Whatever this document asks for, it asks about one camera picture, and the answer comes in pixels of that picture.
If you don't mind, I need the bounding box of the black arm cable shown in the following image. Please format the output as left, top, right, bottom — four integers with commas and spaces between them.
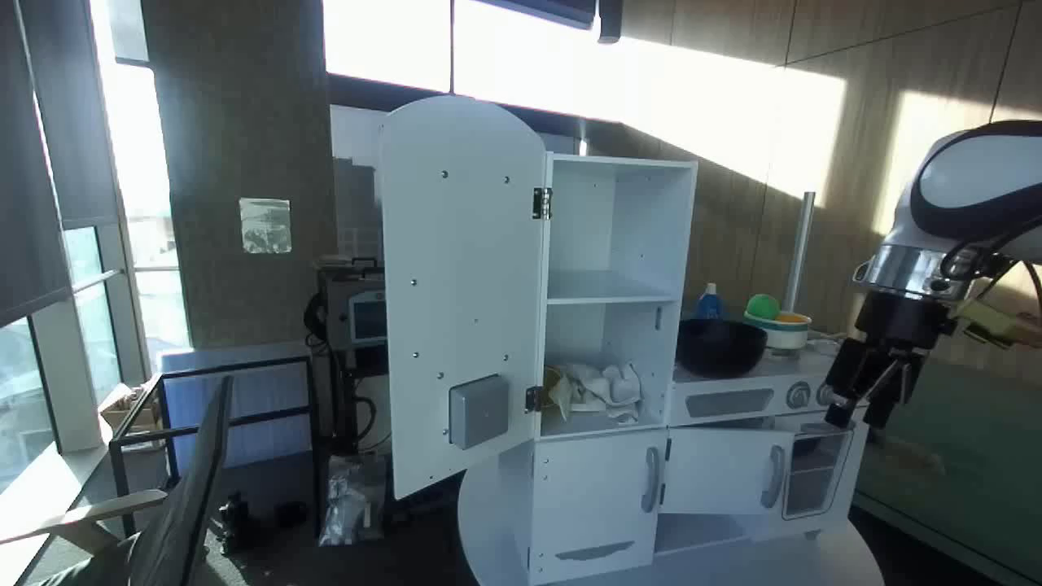
941, 238, 1042, 319

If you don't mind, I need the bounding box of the silver metal pole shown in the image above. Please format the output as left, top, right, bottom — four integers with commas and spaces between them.
783, 190, 819, 319

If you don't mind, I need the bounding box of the black bowl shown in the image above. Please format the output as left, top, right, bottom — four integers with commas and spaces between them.
677, 317, 771, 382

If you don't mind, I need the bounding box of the white under-sink cabinet door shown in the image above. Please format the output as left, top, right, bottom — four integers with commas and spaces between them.
662, 425, 796, 521

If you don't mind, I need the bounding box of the green board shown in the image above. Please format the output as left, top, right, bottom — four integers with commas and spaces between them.
853, 322, 1042, 580

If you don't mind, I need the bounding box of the green object on counter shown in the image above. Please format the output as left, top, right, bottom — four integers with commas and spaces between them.
744, 310, 813, 353

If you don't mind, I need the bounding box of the paper sheet on wall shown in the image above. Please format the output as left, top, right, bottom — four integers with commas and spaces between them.
236, 194, 295, 259

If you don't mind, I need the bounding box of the blue bottle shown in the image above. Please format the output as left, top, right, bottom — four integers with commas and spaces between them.
693, 280, 726, 322

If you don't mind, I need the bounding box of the clear plastic bag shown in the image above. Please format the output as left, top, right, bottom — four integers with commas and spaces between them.
314, 453, 391, 551

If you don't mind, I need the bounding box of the crumpled white cloth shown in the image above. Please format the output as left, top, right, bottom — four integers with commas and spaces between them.
543, 358, 647, 425

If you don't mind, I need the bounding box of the white toy kitchen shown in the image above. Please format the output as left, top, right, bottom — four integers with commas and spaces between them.
374, 93, 873, 586

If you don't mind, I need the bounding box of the grey box on door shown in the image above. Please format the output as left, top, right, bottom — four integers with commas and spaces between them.
446, 372, 515, 453

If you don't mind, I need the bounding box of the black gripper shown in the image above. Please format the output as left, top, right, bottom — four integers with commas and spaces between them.
825, 292, 960, 432

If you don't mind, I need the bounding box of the black metal rail frame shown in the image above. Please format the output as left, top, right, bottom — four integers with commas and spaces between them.
108, 350, 326, 538

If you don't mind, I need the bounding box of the grey machine on stand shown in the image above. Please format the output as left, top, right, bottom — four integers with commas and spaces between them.
307, 255, 391, 546

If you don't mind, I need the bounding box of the green toy ball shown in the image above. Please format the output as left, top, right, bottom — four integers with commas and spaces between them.
742, 289, 783, 326

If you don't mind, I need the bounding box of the cardboard box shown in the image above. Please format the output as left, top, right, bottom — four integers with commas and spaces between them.
96, 382, 162, 438

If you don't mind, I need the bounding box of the white oven door with window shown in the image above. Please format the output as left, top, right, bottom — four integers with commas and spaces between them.
781, 419, 861, 521

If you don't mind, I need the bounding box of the tall arched white cabinet door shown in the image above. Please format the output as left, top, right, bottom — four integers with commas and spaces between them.
374, 93, 554, 504

